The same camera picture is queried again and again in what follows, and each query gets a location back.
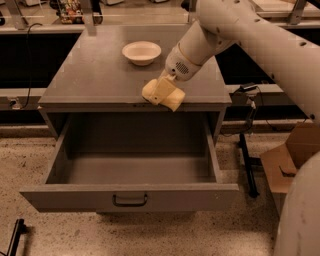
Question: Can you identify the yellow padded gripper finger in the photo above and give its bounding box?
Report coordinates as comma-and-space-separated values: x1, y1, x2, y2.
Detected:
142, 79, 158, 101
151, 77, 177, 105

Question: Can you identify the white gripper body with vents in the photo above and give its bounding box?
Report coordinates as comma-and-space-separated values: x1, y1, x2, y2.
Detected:
164, 45, 200, 81

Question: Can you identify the yellow sponge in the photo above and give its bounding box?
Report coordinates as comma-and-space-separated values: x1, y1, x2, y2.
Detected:
160, 88, 185, 112

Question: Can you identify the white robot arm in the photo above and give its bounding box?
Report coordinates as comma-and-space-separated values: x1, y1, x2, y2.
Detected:
142, 0, 320, 256

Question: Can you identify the grey cabinet with flat top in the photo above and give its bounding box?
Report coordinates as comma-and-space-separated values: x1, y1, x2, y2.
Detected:
39, 25, 231, 151

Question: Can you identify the open grey top drawer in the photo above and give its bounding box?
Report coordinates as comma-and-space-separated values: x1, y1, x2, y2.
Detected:
20, 121, 239, 213

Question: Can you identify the white bowl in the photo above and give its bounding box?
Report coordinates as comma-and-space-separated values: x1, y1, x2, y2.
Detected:
122, 41, 162, 66

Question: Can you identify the black power adapter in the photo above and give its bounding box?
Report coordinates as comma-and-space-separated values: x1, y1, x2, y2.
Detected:
239, 83, 257, 92

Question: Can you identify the colourful items rack background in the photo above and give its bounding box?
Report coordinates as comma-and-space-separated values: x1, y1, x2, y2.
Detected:
55, 0, 104, 26

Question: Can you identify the black stand leg right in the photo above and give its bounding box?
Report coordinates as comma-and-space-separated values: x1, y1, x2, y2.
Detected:
239, 133, 259, 198

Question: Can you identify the brown cardboard box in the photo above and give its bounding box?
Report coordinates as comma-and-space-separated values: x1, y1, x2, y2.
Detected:
260, 123, 320, 214

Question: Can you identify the black bar bottom left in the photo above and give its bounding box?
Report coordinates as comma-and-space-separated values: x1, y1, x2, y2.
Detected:
0, 219, 27, 256

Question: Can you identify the black cable right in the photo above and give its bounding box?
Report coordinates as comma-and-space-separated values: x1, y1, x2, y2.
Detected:
220, 87, 281, 138

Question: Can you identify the black cable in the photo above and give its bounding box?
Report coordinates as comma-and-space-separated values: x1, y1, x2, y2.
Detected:
220, 87, 281, 138
19, 23, 44, 110

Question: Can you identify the black metal drawer handle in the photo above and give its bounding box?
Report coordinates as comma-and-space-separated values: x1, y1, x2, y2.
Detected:
112, 194, 148, 207

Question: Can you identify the black cable left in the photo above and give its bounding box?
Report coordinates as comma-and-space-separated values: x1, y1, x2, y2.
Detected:
19, 23, 44, 110

